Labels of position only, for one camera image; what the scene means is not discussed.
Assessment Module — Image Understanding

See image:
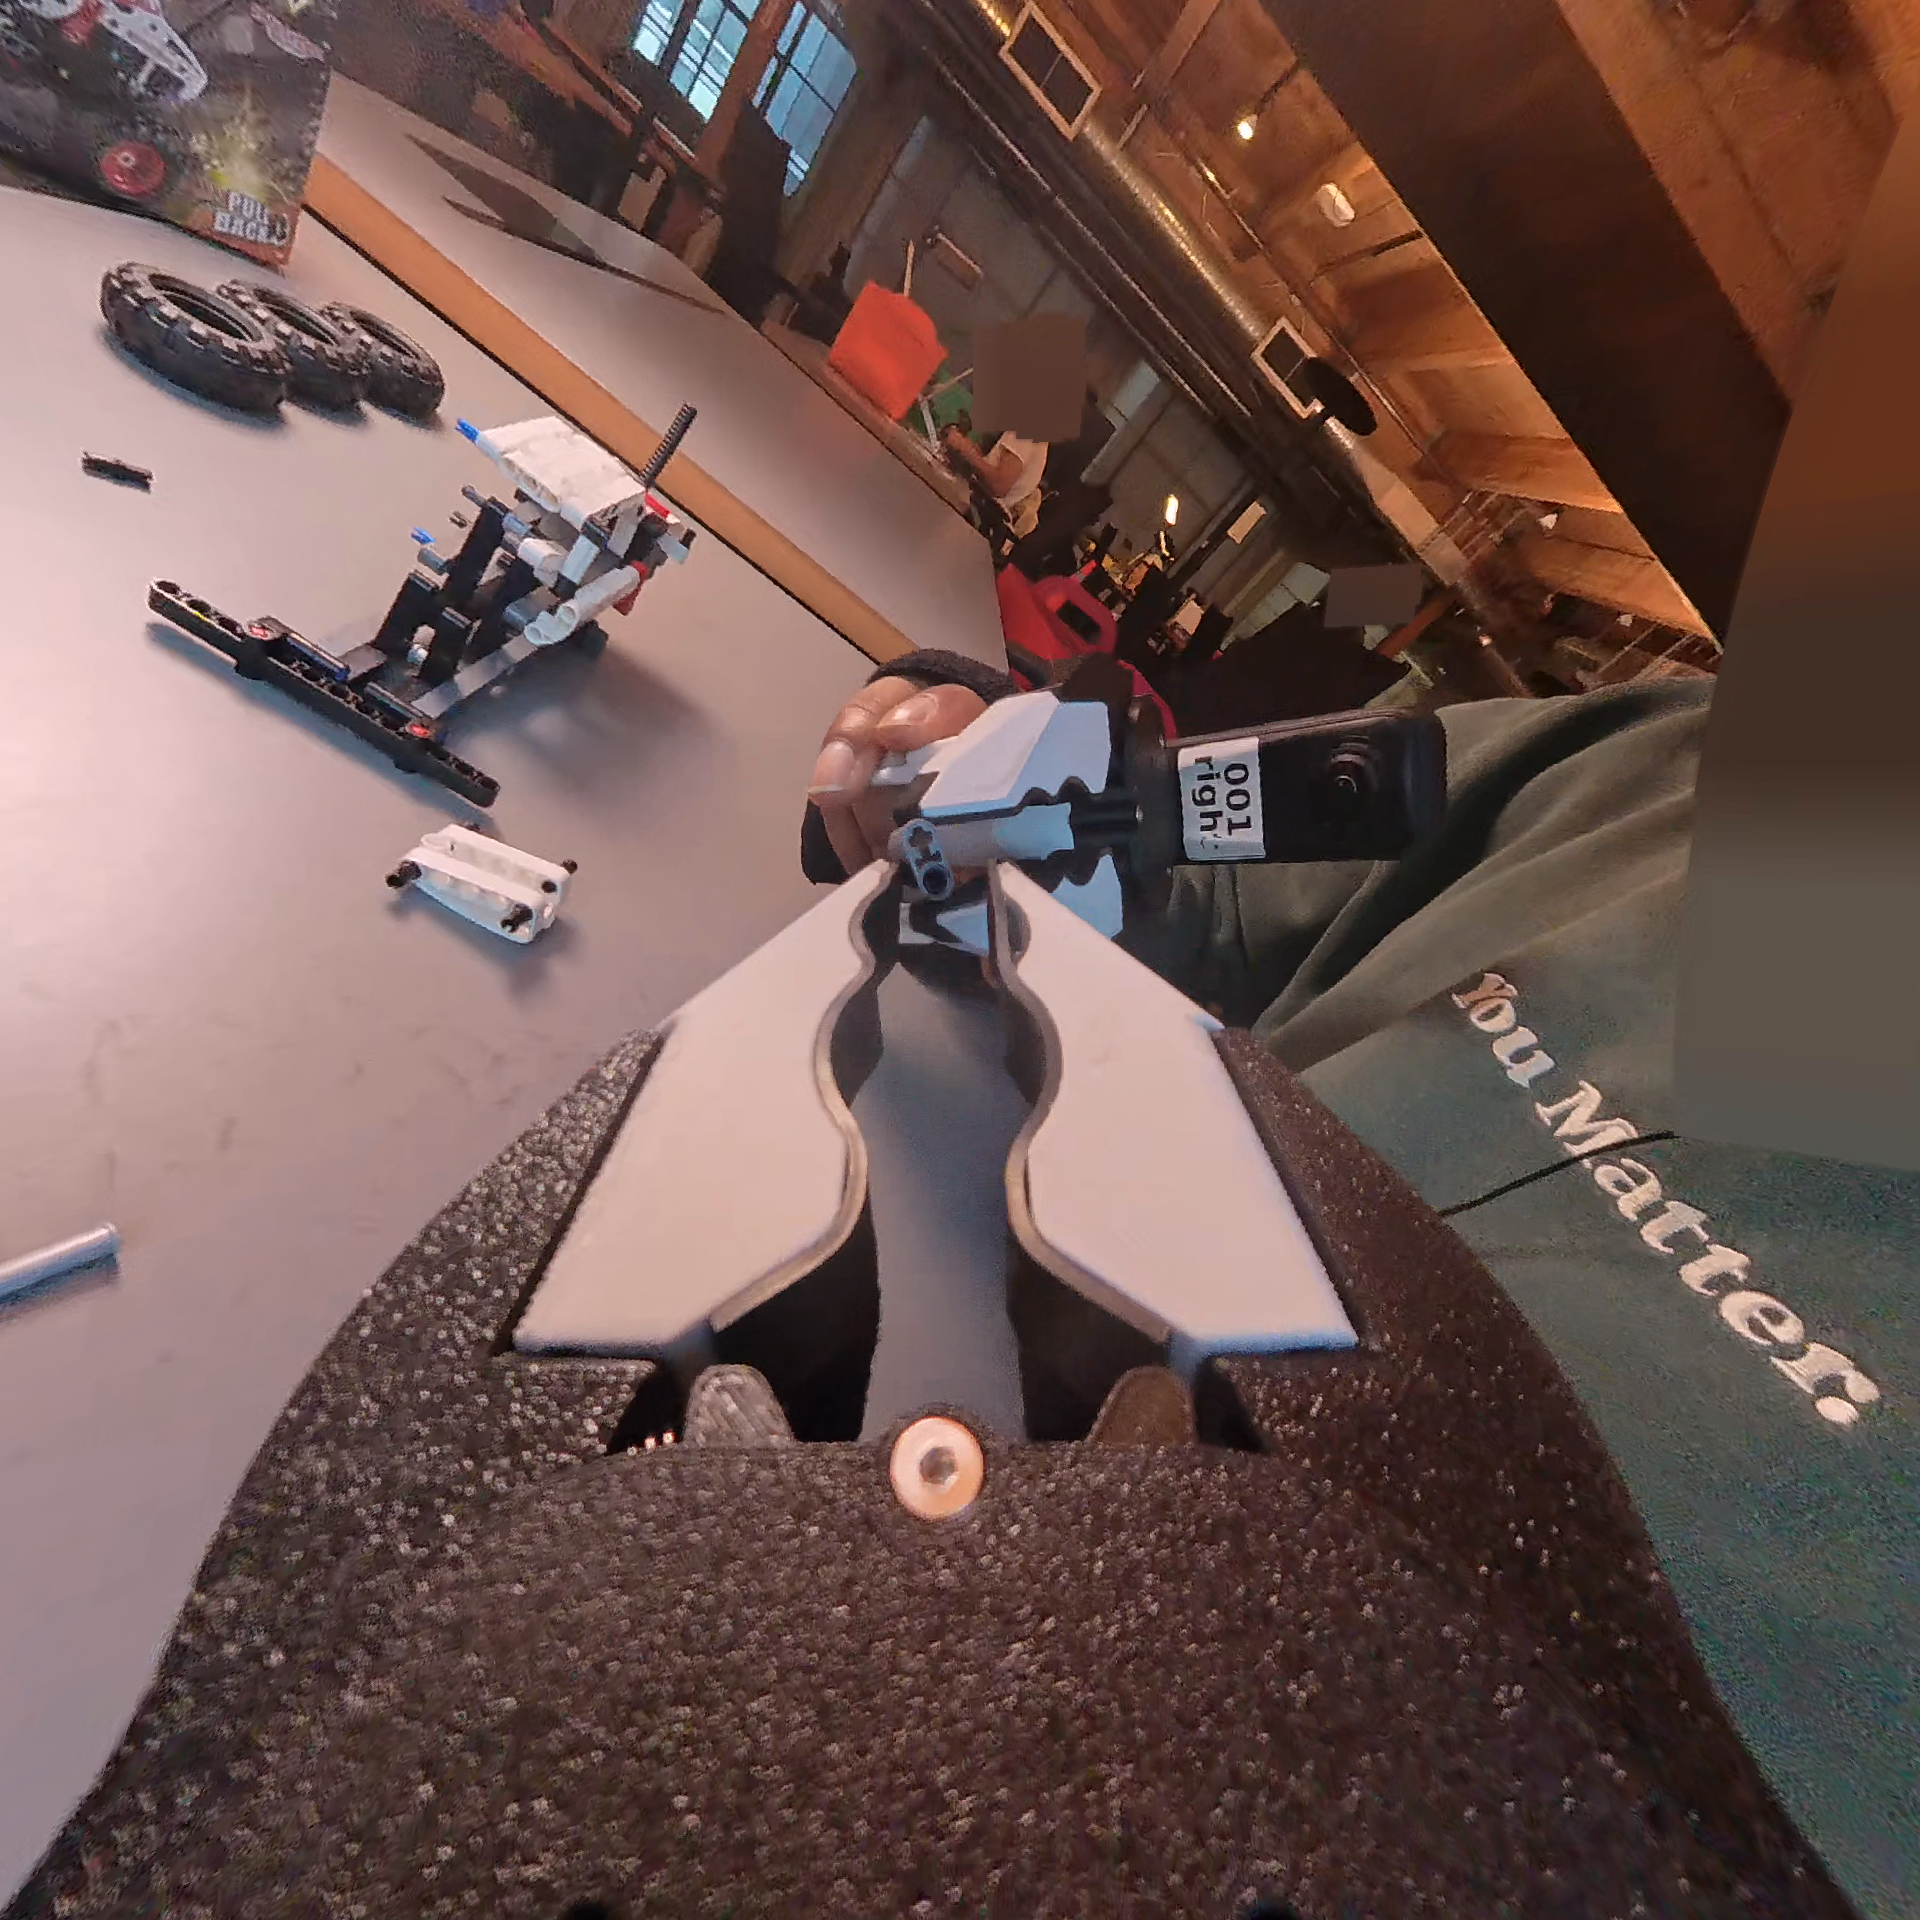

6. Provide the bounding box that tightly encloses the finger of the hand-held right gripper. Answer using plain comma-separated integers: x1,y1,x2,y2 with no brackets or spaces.
899,696,1139,833
985,840,1139,951

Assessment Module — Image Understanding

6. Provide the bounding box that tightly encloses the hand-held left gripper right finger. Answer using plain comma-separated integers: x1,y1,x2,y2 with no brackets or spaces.
993,868,1360,1379

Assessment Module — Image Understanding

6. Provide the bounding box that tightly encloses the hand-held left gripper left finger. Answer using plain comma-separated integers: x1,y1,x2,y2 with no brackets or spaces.
517,868,899,1361

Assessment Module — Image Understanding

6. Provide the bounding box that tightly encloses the white toy brick piece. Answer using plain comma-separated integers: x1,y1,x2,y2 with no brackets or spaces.
384,823,580,951

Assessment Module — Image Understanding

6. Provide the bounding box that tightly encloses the person's right forearm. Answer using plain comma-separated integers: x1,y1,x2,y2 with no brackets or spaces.
1136,856,1456,1048

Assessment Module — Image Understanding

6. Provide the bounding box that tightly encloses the grey desk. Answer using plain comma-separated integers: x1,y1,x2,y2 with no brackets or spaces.
0,168,1008,1863

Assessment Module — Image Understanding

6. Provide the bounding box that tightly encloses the person's right hand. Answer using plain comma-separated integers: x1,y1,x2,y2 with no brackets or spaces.
801,672,1011,878

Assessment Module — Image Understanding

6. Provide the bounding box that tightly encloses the red plastic seat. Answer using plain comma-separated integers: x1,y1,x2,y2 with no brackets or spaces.
987,564,1128,712

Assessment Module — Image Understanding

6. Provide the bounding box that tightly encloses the orange crate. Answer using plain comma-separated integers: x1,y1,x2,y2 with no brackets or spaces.
825,280,950,425

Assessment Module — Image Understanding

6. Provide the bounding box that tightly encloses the green sweatshirt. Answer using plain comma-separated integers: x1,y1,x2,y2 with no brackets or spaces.
1262,676,1920,1920

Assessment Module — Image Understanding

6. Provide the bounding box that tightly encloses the toy vehicle chassis build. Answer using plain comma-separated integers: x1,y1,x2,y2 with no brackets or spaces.
148,407,702,809

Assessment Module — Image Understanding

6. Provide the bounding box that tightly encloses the wooden-edged table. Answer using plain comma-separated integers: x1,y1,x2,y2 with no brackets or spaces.
301,75,1008,668

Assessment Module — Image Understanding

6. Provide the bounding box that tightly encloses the silver pen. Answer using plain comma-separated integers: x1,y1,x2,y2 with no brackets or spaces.
0,1224,126,1310

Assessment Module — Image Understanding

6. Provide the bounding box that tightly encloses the large paned window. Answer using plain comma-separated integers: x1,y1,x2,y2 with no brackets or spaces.
624,0,864,188

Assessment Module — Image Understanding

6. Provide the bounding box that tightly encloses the black toy tyre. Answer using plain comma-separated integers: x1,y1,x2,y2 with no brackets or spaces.
100,264,292,416
325,302,448,423
225,280,377,416

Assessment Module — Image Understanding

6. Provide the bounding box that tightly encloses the toy set cardboard box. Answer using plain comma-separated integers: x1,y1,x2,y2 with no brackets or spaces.
0,0,340,271

